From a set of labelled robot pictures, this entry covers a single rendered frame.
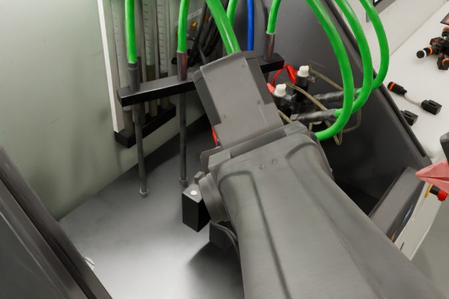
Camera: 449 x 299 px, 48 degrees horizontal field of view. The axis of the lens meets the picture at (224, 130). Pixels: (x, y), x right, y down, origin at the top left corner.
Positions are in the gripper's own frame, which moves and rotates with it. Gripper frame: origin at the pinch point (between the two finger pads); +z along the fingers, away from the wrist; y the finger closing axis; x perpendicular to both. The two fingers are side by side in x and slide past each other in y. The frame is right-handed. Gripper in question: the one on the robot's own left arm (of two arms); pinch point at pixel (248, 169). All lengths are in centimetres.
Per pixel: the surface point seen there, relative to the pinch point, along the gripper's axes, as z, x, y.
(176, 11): 40, -33, 2
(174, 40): 44, -28, 4
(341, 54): 7.0, -11.2, -16.8
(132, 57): 24.0, -22.4, 11.5
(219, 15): -8.5, -16.3, -0.7
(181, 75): 30.7, -18.5, 4.6
